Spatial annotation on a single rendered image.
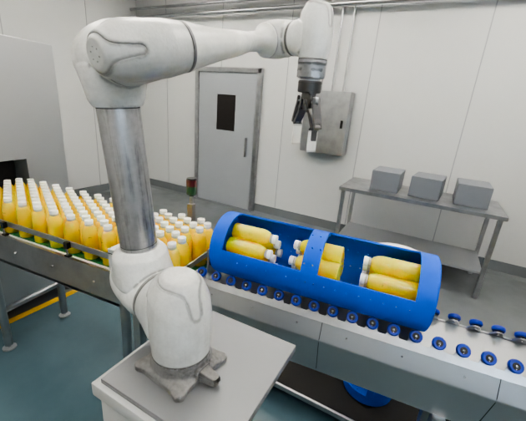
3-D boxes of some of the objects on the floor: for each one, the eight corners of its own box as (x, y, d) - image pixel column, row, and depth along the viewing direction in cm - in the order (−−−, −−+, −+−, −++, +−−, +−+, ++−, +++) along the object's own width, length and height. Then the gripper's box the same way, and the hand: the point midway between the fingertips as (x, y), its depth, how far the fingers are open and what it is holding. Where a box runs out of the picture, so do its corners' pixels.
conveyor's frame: (177, 445, 164) (175, 296, 135) (-18, 340, 220) (-47, 220, 192) (223, 377, 206) (229, 253, 178) (50, 304, 262) (34, 200, 234)
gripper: (285, 78, 110) (280, 140, 118) (316, 78, 88) (306, 155, 96) (305, 80, 112) (299, 141, 120) (340, 81, 90) (329, 155, 98)
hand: (302, 144), depth 107 cm, fingers open, 13 cm apart
